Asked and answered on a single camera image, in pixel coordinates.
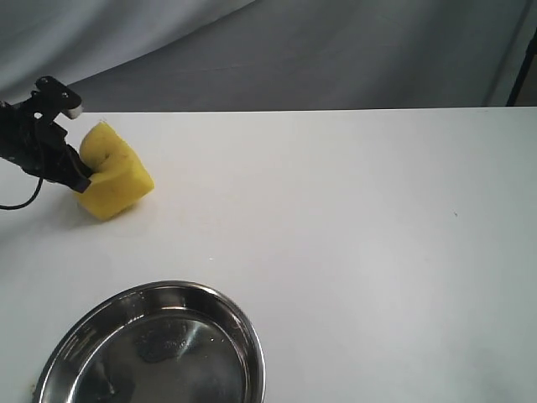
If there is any grey backdrop cloth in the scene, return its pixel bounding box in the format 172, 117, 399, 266
1, 1, 536, 112

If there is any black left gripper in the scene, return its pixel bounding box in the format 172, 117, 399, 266
1, 102, 91, 193

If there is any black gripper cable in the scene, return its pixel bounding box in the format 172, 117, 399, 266
0, 175, 44, 210

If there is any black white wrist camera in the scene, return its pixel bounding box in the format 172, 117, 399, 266
29, 76, 83, 122

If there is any round stainless steel pan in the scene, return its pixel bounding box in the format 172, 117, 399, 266
33, 280, 266, 402

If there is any yellow sponge block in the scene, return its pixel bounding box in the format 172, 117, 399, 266
76, 122, 154, 221

